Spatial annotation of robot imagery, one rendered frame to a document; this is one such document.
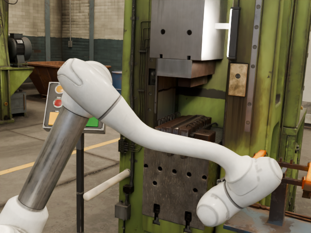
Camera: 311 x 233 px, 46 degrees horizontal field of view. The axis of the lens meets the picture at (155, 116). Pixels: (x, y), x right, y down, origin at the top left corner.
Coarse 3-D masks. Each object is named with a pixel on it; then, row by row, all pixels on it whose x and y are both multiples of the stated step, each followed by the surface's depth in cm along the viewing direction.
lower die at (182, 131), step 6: (174, 120) 229; (180, 120) 225; (192, 120) 221; (204, 120) 226; (210, 120) 235; (162, 126) 211; (168, 126) 207; (180, 126) 204; (198, 126) 215; (168, 132) 205; (174, 132) 203; (180, 132) 202; (186, 132) 200
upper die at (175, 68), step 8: (160, 64) 201; (168, 64) 198; (176, 64) 197; (184, 64) 195; (192, 64) 193; (200, 64) 205; (208, 64) 218; (160, 72) 201; (168, 72) 199; (176, 72) 197; (184, 72) 195; (192, 72) 195; (200, 72) 207; (208, 72) 220
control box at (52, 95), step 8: (48, 88) 213; (48, 96) 212; (56, 96) 212; (48, 104) 210; (48, 112) 208; (48, 120) 207; (48, 128) 206; (88, 128) 206; (96, 128) 206; (104, 128) 208
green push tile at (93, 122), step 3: (93, 117) 207; (90, 120) 206; (93, 120) 206; (96, 120) 206; (87, 123) 206; (90, 123) 206; (93, 123) 206; (96, 123) 206; (87, 126) 206; (90, 126) 205; (93, 126) 205; (96, 126) 205
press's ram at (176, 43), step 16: (160, 0) 195; (176, 0) 191; (192, 0) 187; (208, 0) 189; (224, 0) 215; (160, 16) 196; (176, 16) 192; (192, 16) 189; (208, 16) 192; (224, 16) 218; (160, 32) 198; (176, 32) 194; (192, 32) 190; (208, 32) 195; (224, 32) 223; (160, 48) 199; (176, 48) 195; (192, 48) 191; (208, 48) 198
